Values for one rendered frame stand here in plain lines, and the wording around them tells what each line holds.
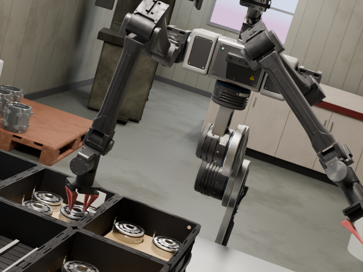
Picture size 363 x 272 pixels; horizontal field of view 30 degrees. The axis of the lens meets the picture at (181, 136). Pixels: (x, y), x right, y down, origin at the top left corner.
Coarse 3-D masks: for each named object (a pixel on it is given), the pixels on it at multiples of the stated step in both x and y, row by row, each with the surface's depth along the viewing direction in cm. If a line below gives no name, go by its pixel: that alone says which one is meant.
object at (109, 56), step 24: (96, 0) 727; (120, 0) 767; (168, 0) 767; (192, 0) 754; (120, 24) 772; (168, 24) 807; (120, 48) 731; (96, 72) 738; (144, 72) 737; (96, 96) 743; (144, 96) 743; (120, 120) 720
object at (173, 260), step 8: (120, 200) 229; (136, 200) 232; (104, 208) 216; (152, 208) 230; (96, 216) 208; (176, 216) 228; (80, 224) 199; (88, 224) 202; (192, 224) 227; (88, 232) 195; (192, 232) 218; (112, 240) 194; (192, 240) 216; (128, 248) 192; (184, 248) 205; (152, 256) 191; (176, 256) 196; (168, 264) 190
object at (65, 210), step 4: (64, 208) 217; (68, 208) 217; (64, 212) 214; (68, 212) 214; (84, 212) 218; (88, 212) 220; (68, 216) 213; (72, 216) 212; (76, 216) 213; (80, 216) 215
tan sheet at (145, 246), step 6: (108, 234) 223; (144, 234) 232; (114, 240) 220; (144, 240) 227; (150, 240) 228; (132, 246) 219; (138, 246) 221; (144, 246) 222; (150, 246) 224; (144, 252) 218; (150, 252) 219; (162, 258) 217
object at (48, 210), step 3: (24, 201) 221; (27, 201) 222; (30, 201) 222; (33, 201) 223; (36, 201) 224; (24, 204) 219; (27, 204) 220; (42, 204) 223; (45, 204) 224; (30, 207) 218; (45, 207) 221; (48, 207) 222; (39, 210) 217; (42, 210) 218; (45, 210) 219; (48, 210) 220; (51, 210) 220; (45, 213) 216; (48, 213) 217; (51, 213) 219
